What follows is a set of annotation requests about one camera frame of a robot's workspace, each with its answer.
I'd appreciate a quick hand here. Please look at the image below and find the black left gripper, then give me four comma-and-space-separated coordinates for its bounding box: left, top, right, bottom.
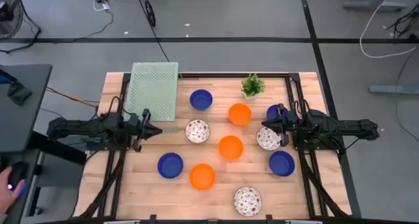
128, 108, 163, 153

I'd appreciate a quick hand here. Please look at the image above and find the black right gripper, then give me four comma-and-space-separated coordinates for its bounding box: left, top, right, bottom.
261, 102, 299, 148

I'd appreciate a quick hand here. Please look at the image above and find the blue mini bowl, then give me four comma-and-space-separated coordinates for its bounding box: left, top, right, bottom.
266, 104, 289, 123
189, 88, 213, 112
268, 150, 296, 177
156, 152, 184, 179

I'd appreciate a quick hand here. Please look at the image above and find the floral mini bowl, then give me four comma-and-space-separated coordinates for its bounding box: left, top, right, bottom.
255, 126, 283, 151
185, 119, 211, 144
233, 185, 263, 217

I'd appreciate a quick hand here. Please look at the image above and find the orange mini bowl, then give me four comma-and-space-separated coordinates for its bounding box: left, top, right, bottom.
228, 103, 253, 127
218, 135, 245, 161
189, 163, 217, 191

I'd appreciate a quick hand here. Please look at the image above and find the green perforated metal shelf rack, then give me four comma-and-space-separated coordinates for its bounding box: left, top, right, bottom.
125, 62, 179, 122

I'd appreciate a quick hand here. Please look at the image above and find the small potted green plant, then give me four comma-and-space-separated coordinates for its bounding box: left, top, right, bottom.
241, 73, 266, 100

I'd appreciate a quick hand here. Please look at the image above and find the grey desk foot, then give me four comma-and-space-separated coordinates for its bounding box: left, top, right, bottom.
369, 83, 419, 96
342, 0, 409, 12

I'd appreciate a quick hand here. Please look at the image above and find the black desk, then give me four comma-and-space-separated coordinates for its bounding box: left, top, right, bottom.
0, 64, 88, 224

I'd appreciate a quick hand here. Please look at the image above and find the black desk clamp object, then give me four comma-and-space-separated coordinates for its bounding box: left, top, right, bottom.
7, 81, 33, 106

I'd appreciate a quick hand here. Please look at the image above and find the black computer mouse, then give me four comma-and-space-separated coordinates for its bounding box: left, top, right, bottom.
8, 160, 29, 189

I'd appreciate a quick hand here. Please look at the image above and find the person's hand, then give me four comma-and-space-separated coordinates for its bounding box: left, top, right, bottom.
0, 166, 26, 215

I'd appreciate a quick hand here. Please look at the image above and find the black aluminium table frame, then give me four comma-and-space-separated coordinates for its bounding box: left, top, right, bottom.
73, 71, 353, 224

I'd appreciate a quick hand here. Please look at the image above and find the yellow floor cable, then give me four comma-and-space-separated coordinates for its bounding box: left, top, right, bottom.
45, 87, 100, 109

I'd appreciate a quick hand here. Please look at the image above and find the thin black floor cable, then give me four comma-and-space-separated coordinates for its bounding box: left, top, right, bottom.
39, 106, 66, 120
395, 46, 419, 143

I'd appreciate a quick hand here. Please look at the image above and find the black cable with coil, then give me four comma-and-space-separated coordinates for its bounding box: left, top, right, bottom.
134, 0, 171, 64

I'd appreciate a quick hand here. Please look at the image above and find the white floor cable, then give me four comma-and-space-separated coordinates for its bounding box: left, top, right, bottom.
359, 0, 418, 59

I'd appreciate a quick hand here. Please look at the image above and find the white cable bundle with plug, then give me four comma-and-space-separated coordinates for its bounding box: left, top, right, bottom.
92, 0, 128, 12

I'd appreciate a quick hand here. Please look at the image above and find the black cable bundle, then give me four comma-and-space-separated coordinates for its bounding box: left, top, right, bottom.
383, 3, 419, 44

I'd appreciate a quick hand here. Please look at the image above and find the black pedestal fan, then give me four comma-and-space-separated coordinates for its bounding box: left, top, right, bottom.
0, 0, 43, 54

